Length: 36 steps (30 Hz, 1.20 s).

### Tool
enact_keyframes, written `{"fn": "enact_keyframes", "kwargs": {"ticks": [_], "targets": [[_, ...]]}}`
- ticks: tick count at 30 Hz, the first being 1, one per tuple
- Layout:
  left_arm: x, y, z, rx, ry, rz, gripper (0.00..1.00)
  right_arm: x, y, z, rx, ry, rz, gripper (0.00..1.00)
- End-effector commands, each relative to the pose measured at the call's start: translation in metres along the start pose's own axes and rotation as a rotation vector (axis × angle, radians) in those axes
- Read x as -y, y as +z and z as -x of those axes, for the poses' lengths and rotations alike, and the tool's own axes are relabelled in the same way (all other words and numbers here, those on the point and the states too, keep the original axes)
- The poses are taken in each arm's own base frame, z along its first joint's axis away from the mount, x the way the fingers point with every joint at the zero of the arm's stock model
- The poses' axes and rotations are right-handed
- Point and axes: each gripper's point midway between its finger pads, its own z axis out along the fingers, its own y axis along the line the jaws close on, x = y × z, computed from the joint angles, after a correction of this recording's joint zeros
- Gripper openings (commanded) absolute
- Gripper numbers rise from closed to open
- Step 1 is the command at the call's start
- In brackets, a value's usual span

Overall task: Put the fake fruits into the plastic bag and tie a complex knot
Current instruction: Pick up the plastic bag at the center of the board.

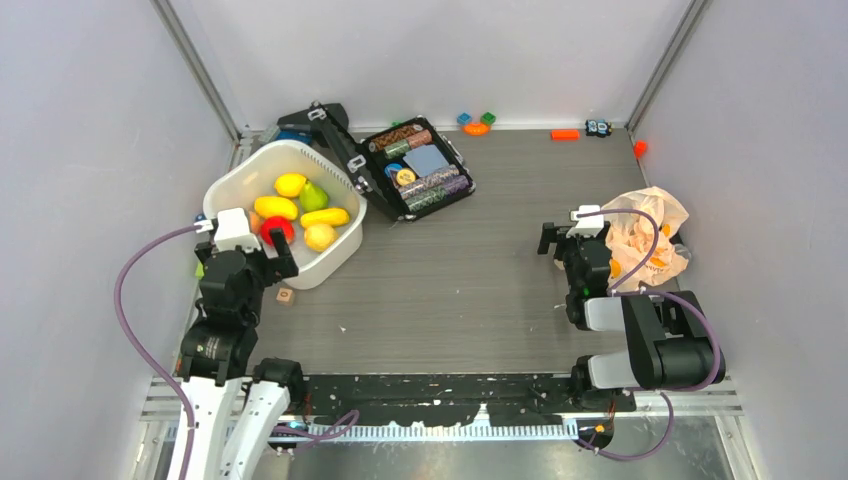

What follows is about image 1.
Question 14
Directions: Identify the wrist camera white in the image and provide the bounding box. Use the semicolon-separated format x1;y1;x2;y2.
213;208;262;253
566;205;605;238

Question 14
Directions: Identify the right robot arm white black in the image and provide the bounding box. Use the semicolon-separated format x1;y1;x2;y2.
537;222;726;411

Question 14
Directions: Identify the red fake apple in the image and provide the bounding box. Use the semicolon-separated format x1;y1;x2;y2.
260;216;296;245

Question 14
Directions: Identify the orange corner piece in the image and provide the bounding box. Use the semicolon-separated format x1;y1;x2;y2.
633;140;648;160

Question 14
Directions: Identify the green toy cube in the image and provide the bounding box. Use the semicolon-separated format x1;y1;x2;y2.
480;112;496;126

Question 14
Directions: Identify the small toy car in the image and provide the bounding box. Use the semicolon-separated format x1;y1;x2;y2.
584;119;614;138

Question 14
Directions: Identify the black poker chip case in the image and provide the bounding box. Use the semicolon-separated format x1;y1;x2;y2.
277;102;476;222

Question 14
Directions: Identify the small wooden cube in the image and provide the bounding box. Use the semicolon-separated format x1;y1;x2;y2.
275;288;295;306

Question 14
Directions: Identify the yellow fake banana piece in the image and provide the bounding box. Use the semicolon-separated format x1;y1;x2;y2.
300;207;350;229

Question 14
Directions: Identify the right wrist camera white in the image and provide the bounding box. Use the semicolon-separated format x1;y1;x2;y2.
566;205;605;238

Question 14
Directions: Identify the yellow fake mango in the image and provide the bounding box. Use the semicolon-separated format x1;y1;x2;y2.
253;196;300;221

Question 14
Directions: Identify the orange fake peach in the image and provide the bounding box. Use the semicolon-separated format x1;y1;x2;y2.
248;211;263;235

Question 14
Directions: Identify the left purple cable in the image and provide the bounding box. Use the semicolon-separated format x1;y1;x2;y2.
113;223;215;480

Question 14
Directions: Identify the white plastic basin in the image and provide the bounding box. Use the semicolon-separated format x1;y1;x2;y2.
202;140;367;290

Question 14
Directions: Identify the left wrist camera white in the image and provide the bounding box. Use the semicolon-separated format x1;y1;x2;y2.
213;208;262;253

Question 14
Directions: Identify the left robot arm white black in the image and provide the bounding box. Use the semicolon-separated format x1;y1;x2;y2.
167;228;307;479

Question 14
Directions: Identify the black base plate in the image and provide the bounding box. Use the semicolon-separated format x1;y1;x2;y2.
241;373;637;429

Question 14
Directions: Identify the yellow fake lemon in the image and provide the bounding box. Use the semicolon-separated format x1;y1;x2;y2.
274;173;309;198

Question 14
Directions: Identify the green fake pear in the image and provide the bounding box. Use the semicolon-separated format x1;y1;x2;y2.
298;181;329;213

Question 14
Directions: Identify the translucent plastic bag banana print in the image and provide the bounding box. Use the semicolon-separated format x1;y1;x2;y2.
602;187;689;291

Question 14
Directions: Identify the orange block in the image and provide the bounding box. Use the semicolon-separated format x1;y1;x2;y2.
550;129;580;142

